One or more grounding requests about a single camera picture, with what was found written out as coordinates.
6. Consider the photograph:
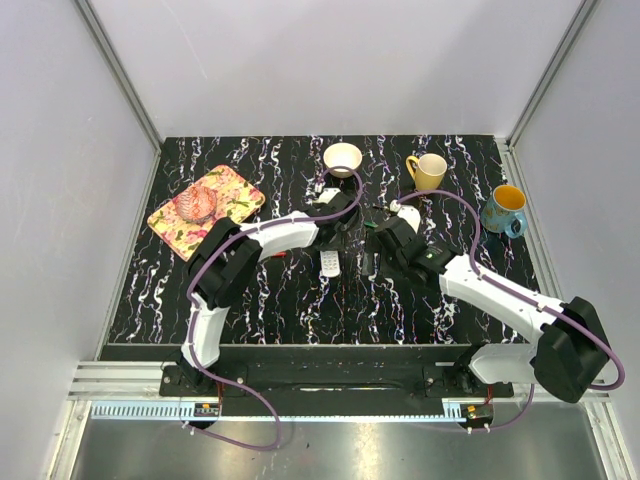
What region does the white remote control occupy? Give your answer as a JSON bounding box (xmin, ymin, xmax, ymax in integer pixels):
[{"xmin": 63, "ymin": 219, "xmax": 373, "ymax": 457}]
[{"xmin": 320, "ymin": 250, "xmax": 341, "ymax": 278}]

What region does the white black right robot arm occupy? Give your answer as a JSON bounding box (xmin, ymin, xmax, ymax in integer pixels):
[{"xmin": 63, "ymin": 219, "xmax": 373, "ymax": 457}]
[{"xmin": 373, "ymin": 217, "xmax": 612, "ymax": 403}]

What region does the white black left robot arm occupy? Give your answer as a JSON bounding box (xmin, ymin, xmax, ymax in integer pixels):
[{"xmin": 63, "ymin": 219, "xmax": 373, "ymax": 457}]
[{"xmin": 178, "ymin": 188, "xmax": 360, "ymax": 396}]

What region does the cream ceramic bowl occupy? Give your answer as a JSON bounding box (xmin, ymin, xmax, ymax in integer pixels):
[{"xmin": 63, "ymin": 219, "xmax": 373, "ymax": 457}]
[{"xmin": 323, "ymin": 142, "xmax": 363, "ymax": 179}]

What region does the yellow mug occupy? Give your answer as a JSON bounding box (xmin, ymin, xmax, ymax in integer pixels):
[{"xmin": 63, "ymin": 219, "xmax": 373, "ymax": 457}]
[{"xmin": 405, "ymin": 153, "xmax": 448, "ymax": 191}]

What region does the floral rectangular tray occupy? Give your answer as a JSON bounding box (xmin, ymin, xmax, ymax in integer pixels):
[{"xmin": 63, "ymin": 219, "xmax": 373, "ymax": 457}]
[{"xmin": 147, "ymin": 165, "xmax": 266, "ymax": 261}]

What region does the blue butterfly mug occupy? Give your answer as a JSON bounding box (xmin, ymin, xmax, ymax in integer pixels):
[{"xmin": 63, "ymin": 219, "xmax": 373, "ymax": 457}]
[{"xmin": 480, "ymin": 185, "xmax": 528, "ymax": 239}]

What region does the pink patterned glass bowl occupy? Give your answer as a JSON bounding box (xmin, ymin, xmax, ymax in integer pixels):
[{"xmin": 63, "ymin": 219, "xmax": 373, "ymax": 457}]
[{"xmin": 172, "ymin": 184, "xmax": 217, "ymax": 224}]

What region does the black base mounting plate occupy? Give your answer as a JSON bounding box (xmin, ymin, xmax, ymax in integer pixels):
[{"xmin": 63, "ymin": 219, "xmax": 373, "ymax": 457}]
[{"xmin": 159, "ymin": 345, "xmax": 514, "ymax": 417}]

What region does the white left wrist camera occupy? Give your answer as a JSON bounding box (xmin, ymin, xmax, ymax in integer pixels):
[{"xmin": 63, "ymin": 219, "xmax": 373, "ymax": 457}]
[{"xmin": 312, "ymin": 184, "xmax": 341, "ymax": 204}]

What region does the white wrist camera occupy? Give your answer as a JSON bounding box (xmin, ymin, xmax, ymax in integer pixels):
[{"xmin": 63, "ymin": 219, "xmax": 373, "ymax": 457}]
[
  {"xmin": 312, "ymin": 184, "xmax": 341, "ymax": 204},
  {"xmin": 389, "ymin": 200, "xmax": 421, "ymax": 233}
]

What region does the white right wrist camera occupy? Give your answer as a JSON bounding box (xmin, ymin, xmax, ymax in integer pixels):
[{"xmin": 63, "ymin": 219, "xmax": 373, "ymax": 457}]
[{"xmin": 389, "ymin": 200, "xmax": 421, "ymax": 233}]

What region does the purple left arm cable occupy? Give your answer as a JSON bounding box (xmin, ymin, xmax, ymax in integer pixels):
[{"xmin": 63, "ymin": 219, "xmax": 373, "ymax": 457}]
[{"xmin": 179, "ymin": 166, "xmax": 364, "ymax": 451}]

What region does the aluminium frame post left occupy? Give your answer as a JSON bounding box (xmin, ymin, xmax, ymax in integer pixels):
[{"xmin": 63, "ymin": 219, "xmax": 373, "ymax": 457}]
[{"xmin": 71, "ymin": 0, "xmax": 163, "ymax": 152}]

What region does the aluminium frame post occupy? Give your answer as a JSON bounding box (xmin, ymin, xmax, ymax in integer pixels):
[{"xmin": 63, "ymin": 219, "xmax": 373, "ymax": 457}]
[
  {"xmin": 71, "ymin": 0, "xmax": 163, "ymax": 152},
  {"xmin": 504, "ymin": 0, "xmax": 600, "ymax": 150}
]

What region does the aluminium frame post right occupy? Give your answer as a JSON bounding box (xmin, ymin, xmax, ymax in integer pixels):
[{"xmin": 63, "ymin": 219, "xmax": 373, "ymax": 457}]
[{"xmin": 504, "ymin": 0, "xmax": 600, "ymax": 150}]

